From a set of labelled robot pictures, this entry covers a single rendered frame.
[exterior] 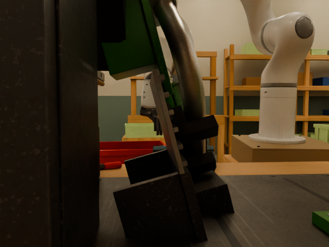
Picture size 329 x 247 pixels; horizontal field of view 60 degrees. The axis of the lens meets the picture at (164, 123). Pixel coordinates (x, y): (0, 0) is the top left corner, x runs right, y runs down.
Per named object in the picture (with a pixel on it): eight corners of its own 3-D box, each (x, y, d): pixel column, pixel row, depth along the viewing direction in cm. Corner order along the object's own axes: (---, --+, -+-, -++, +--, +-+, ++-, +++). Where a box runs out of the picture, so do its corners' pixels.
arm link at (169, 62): (170, 85, 92) (141, 82, 90) (168, 55, 99) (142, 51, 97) (177, 67, 85) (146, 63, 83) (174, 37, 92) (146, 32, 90)
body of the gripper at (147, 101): (173, 88, 90) (175, 118, 84) (141, 87, 89) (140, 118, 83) (175, 72, 84) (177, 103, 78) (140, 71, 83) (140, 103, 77)
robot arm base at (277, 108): (241, 135, 111) (242, 87, 109) (288, 135, 113) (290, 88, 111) (261, 144, 92) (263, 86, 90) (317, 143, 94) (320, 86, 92)
